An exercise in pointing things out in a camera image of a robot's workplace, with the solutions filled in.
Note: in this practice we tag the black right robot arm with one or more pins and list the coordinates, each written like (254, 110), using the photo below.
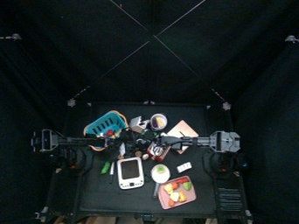
(202, 141)

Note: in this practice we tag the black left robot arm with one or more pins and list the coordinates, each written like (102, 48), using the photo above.
(70, 141)

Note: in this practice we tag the white toy egg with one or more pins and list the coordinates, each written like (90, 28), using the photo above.
(146, 156)

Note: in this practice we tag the white toy pan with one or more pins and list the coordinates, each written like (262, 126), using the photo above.
(161, 175)

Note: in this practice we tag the brown toy food piece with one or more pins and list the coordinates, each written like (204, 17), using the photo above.
(138, 153)

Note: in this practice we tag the red and white toy box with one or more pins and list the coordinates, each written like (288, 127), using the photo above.
(160, 152)

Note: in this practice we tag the white toy knife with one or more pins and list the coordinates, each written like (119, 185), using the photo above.
(122, 150)

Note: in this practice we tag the red toy food piece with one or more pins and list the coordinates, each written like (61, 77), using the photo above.
(110, 133)

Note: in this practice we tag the white toy toaster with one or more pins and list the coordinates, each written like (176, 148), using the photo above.
(138, 123)

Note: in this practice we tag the white bowl with purple inside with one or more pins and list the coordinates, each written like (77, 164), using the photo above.
(158, 121)

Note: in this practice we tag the teal basket with orange rim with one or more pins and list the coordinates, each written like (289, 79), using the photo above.
(102, 124)

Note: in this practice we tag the green toy food slice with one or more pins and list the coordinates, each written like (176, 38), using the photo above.
(161, 169)

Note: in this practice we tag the white toy kitchen scale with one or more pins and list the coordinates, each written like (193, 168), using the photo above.
(130, 173)

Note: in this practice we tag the small white ridged block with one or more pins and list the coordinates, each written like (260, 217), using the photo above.
(185, 167)

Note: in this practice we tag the red toy food stick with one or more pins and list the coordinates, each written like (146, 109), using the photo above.
(180, 181)

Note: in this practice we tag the yellow toy corn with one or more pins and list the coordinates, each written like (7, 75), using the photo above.
(169, 188)

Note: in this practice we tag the green toy food wedge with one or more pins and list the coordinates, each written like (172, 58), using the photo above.
(188, 185)

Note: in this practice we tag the white and yellow toy food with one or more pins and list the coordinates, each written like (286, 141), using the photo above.
(174, 196)

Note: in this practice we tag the yellow orange toy food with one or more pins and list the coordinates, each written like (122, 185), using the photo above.
(182, 197)

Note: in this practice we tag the orange toy carrot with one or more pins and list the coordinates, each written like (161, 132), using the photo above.
(172, 202)

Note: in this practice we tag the pink tray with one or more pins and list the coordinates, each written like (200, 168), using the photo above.
(189, 201)

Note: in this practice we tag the metal frame clamp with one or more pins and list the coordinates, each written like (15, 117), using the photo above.
(71, 102)
(226, 106)
(149, 102)
(292, 38)

